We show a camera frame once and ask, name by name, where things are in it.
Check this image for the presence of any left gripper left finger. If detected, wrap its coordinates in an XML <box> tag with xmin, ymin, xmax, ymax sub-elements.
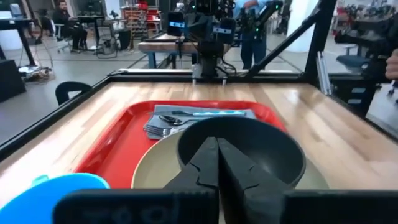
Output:
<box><xmin>164</xmin><ymin>136</ymin><xmax>220</xmax><ymax>189</ymax></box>

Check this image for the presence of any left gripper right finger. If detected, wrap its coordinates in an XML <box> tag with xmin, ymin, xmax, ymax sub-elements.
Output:
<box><xmin>218</xmin><ymin>139</ymin><xmax>290</xmax><ymax>224</ymax></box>

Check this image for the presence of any beige plate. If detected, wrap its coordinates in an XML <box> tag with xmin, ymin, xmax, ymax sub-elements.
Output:
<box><xmin>131</xmin><ymin>128</ymin><xmax>330</xmax><ymax>190</ymax></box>

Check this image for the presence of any black bowl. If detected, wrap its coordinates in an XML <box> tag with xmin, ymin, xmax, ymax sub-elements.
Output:
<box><xmin>176</xmin><ymin>116</ymin><xmax>307</xmax><ymax>189</ymax></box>

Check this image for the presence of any silver knife teal handle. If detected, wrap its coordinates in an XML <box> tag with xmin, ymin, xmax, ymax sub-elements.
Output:
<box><xmin>148</xmin><ymin>109</ymin><xmax>248</xmax><ymax>118</ymax></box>

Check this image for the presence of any silver fork teal handle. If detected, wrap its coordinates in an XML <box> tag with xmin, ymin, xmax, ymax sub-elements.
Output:
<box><xmin>143</xmin><ymin>123</ymin><xmax>180</xmax><ymax>139</ymax></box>

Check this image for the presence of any silver spoon teal handle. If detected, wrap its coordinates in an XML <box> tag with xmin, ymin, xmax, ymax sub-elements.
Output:
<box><xmin>158</xmin><ymin>114</ymin><xmax>203</xmax><ymax>127</ymax></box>

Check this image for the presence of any grey cloth napkin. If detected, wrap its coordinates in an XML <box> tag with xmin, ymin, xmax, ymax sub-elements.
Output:
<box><xmin>142</xmin><ymin>104</ymin><xmax>257</xmax><ymax>141</ymax></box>

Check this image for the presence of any blue mug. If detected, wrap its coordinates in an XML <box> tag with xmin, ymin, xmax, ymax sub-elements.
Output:
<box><xmin>0</xmin><ymin>172</ymin><xmax>111</xmax><ymax>224</ymax></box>

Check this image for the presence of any red plastic tray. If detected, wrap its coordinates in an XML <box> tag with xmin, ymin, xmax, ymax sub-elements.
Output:
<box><xmin>73</xmin><ymin>100</ymin><xmax>287</xmax><ymax>190</ymax></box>

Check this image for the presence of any wooden workbench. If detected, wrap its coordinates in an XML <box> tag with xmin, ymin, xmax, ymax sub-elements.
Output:
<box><xmin>137</xmin><ymin>32</ymin><xmax>201</xmax><ymax>70</ymax></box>

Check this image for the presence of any person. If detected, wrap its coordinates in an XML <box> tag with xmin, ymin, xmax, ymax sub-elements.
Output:
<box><xmin>232</xmin><ymin>0</ymin><xmax>275</xmax><ymax>70</ymax></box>
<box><xmin>50</xmin><ymin>0</ymin><xmax>89</xmax><ymax>53</ymax></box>

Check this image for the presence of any red parts shelf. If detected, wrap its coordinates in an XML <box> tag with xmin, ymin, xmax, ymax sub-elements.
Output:
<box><xmin>120</xmin><ymin>1</ymin><xmax>163</xmax><ymax>32</ymax></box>

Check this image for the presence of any person's hand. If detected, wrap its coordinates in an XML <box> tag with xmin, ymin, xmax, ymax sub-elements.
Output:
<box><xmin>384</xmin><ymin>49</ymin><xmax>398</xmax><ymax>80</ymax></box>

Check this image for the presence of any dark metal stand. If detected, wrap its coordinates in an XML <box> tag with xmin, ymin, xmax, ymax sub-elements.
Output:
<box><xmin>334</xmin><ymin>12</ymin><xmax>398</xmax><ymax>110</ymax></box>

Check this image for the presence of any black box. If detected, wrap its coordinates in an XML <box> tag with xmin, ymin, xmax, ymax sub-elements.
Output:
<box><xmin>0</xmin><ymin>58</ymin><xmax>27</xmax><ymax>103</ymax></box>

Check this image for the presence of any black side table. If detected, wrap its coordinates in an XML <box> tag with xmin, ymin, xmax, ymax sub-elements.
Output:
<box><xmin>0</xmin><ymin>17</ymin><xmax>35</xmax><ymax>67</ymax></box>

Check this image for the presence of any black frame handle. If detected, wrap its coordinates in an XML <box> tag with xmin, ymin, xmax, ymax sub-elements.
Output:
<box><xmin>55</xmin><ymin>80</ymin><xmax>93</xmax><ymax>106</ymax></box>

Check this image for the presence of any black table rig frame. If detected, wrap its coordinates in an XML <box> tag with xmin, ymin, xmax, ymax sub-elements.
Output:
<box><xmin>0</xmin><ymin>0</ymin><xmax>398</xmax><ymax>162</ymax></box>

